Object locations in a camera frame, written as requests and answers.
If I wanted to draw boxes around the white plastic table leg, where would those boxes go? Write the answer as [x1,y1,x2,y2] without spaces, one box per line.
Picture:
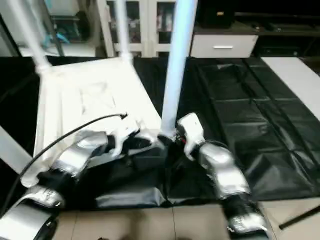
[158,0,199,138]
[114,0,135,62]
[7,0,52,73]
[0,125,33,173]

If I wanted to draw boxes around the white drawer unit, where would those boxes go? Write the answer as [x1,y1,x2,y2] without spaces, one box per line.
[190,34,259,59]

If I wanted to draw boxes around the white glass door cabinet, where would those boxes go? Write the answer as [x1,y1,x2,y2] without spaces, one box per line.
[96,0,196,57]

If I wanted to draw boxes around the black table mat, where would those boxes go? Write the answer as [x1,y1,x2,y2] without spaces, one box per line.
[0,55,320,208]

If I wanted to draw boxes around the white plastic table top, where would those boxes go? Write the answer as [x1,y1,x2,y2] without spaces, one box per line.
[20,55,173,188]

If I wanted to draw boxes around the black metal workbench leg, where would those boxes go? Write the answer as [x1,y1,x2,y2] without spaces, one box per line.
[279,207,320,230]

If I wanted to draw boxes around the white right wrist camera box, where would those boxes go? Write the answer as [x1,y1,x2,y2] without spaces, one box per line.
[176,112,205,160]

